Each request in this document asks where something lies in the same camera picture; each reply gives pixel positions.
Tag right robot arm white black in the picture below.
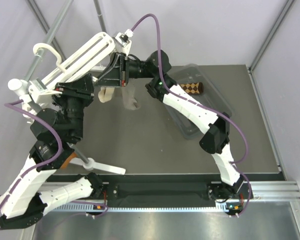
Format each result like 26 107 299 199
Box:
96 50 244 198

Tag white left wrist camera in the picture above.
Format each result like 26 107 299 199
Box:
28 78 61 104

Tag orange sock with cream cuff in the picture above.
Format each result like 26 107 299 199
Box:
60 152 77 169

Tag white plastic clip hanger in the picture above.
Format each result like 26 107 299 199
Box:
32 32 123 89

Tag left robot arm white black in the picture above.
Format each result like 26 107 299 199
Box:
0 73 104 230

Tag aluminium frame rail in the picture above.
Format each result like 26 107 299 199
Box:
53 181 300 214

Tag clear plastic bin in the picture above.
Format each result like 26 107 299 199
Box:
165 64 234 140

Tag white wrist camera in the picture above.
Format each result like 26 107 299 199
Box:
113 29 134 56
28 78 61 104

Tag grey metal stand pole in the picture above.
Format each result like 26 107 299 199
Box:
22 0 91 166

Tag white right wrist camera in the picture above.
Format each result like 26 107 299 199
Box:
113 29 134 56

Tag brown orange argyle sock flat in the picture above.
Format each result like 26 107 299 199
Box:
179 82 204 95

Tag cream white ribbed sock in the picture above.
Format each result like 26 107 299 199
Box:
97 83 142 111

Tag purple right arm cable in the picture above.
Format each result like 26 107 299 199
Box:
129 13 252 218

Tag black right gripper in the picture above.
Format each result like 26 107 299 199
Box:
95 54 156 90

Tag white pole joint connector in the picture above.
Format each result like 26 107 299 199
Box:
7 78 29 97

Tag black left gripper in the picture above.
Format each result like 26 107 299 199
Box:
53 72 97 141

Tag white stand base foot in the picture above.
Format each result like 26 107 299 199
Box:
70 157 126 175

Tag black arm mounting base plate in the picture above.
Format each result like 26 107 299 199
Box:
105 182 249 208

